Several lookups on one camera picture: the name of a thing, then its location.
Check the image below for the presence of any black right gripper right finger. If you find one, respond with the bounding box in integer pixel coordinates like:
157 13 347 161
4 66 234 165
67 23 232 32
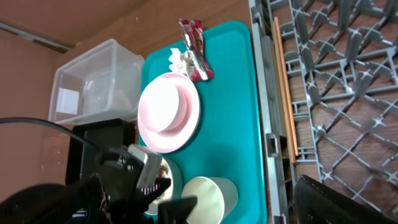
293 175 396 224

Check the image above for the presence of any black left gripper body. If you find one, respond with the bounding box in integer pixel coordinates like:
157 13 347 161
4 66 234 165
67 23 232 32
80 149 172 223

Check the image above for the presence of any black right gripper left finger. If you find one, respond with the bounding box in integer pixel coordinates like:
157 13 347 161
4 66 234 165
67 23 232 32
158 196 197 224

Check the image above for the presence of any grey bowl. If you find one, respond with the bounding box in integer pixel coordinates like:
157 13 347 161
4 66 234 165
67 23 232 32
145 157 183 215

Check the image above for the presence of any rice and food waste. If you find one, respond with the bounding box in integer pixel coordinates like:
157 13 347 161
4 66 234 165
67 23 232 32
157 165 172 201

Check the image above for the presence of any cream paper cup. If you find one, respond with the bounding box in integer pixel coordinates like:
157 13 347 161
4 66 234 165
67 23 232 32
182 177 239 224

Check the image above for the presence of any grey dishwasher rack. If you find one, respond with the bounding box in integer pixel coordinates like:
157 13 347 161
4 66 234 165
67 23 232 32
249 0 397 223

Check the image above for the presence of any black plastic tray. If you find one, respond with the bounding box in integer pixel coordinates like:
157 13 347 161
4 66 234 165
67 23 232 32
65 119 136 185

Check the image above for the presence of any wooden chopstick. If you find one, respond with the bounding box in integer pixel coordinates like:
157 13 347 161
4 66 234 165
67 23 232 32
274 16 299 157
273 19 296 164

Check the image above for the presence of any teal serving tray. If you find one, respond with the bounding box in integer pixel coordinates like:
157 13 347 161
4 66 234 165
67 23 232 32
137 21 268 224

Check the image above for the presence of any pink plate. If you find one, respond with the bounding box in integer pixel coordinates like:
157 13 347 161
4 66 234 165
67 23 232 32
137 72 200 153

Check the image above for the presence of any pink bowl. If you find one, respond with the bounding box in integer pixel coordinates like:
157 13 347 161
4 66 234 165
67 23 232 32
138 77 188 133

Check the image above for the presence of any clear plastic container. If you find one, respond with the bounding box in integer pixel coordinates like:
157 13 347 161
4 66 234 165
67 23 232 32
48 39 144 125

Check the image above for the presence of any crumpled white tissue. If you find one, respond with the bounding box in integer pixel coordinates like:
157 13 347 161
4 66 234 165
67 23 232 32
169 48 191 76

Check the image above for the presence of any red foil snack wrapper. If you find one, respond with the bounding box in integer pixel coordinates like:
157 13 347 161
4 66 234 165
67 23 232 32
178 19 214 82

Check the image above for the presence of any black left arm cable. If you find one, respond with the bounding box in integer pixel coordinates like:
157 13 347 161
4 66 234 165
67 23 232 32
0 117 106 156

